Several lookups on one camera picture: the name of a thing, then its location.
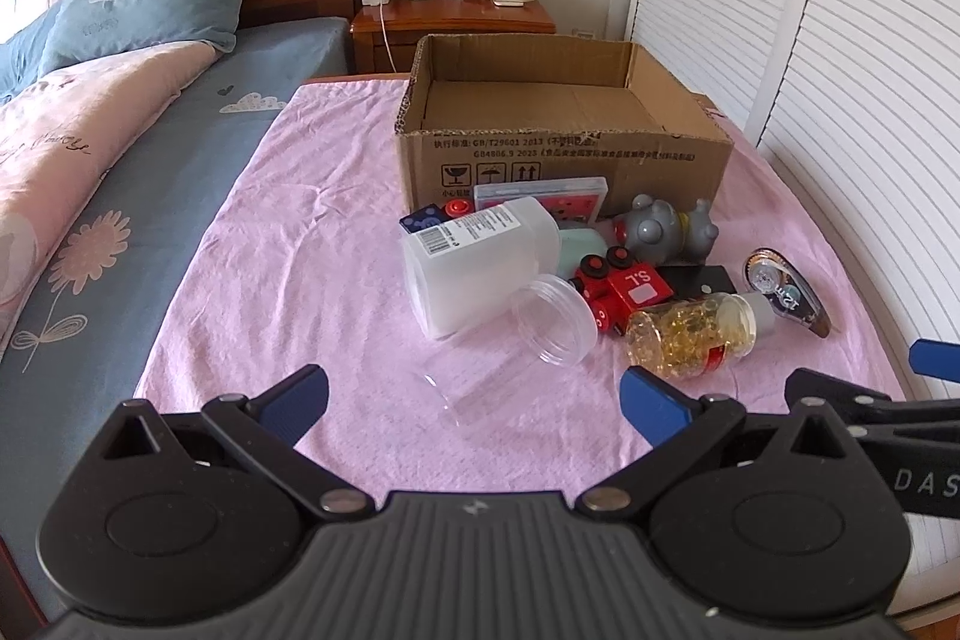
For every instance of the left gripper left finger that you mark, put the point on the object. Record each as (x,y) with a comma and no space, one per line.
(261,434)

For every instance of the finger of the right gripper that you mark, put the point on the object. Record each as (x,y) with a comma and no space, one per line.
(935,420)
(936,359)

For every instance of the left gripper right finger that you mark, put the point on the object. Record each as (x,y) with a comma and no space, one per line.
(685,434)

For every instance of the fish oil capsule bottle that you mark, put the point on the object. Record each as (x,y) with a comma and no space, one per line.
(686,339)

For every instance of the black rectangular block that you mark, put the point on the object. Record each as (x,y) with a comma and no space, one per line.
(696,281)

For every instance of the red toy train block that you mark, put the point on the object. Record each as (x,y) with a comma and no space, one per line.
(615,286)

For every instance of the clear plastic jar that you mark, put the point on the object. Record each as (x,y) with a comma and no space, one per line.
(492,373)

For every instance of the correction tape dispenser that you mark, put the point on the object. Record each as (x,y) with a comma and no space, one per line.
(792,297)

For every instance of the mint green earbud case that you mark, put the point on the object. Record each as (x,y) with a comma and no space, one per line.
(575,244)

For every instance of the pink card case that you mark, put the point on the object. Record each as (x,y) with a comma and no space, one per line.
(575,200)

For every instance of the white plastic container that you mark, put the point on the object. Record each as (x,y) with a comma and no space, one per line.
(464,271)

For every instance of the small blue box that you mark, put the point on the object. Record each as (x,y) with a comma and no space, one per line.
(424,218)

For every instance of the pink towel mat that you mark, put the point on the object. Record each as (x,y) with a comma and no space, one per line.
(302,265)

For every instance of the grey mouse figurine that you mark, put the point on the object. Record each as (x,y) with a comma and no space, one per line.
(655,232)

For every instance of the blue bed sheet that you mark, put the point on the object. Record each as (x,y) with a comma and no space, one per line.
(82,341)

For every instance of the small red round object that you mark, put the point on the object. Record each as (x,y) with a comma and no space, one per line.
(456,208)

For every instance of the pink quilt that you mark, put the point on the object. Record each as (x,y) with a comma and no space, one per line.
(62,135)

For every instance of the white louvered closet door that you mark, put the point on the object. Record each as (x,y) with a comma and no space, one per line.
(854,103)

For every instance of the brown cardboard box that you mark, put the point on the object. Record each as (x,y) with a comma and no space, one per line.
(501,108)

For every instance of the wooden nightstand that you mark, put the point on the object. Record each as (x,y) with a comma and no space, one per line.
(385,38)

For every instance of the blue pillow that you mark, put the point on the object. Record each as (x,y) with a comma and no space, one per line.
(75,31)

